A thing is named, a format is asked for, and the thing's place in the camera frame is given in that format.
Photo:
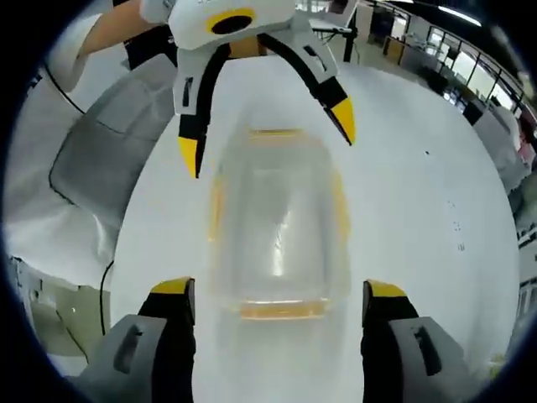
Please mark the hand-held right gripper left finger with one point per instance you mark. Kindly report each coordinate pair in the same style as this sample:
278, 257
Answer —
134, 361

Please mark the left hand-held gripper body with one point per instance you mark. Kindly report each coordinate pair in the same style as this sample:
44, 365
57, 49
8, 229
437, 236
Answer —
189, 29

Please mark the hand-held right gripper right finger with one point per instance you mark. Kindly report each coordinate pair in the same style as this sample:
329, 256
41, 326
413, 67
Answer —
403, 361

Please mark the clear container with plastic buckle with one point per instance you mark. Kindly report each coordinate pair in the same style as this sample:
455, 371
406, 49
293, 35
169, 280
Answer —
277, 235

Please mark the black laptop stand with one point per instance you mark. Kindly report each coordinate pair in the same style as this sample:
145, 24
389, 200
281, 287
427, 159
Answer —
349, 42

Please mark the open silver laptop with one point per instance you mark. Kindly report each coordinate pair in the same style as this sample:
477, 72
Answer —
342, 6

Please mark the grey mesh office chair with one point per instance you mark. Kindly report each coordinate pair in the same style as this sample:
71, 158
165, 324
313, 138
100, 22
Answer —
109, 126

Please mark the background office desks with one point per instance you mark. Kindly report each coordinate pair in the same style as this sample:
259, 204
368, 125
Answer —
440, 63

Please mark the ceiling light strip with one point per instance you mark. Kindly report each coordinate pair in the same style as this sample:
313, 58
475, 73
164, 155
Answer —
444, 10

